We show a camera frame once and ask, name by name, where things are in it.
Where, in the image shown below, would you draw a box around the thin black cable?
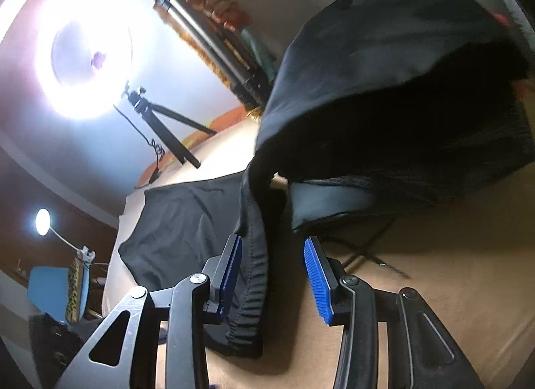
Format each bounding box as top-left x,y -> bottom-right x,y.
324,219 -> 412,279

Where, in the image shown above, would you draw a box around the leopard print cloth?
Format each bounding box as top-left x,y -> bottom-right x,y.
66,256 -> 90,325

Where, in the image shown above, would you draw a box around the white desk lamp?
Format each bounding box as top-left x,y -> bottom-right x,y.
34,208 -> 97,264

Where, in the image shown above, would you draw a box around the black pants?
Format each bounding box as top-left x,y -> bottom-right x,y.
118,0 -> 533,360

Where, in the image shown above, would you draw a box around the grey flat object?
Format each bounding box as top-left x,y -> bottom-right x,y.
289,182 -> 375,233

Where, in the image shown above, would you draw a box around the orange fringed wall hanging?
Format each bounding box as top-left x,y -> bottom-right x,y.
152,0 -> 277,93

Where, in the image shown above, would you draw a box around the folded silver black tripod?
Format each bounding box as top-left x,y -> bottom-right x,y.
154,0 -> 272,109

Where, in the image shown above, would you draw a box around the blue chair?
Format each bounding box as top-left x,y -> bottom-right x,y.
27,266 -> 90,323

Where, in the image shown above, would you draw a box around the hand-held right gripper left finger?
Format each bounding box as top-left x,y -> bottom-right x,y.
54,235 -> 243,389

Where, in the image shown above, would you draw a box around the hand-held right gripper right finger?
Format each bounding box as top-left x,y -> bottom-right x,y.
304,237 -> 486,389

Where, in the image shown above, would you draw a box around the black ring light cable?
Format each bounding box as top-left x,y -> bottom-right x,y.
114,105 -> 165,189

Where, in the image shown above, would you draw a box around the small black tripod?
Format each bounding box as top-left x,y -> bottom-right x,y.
122,86 -> 218,169

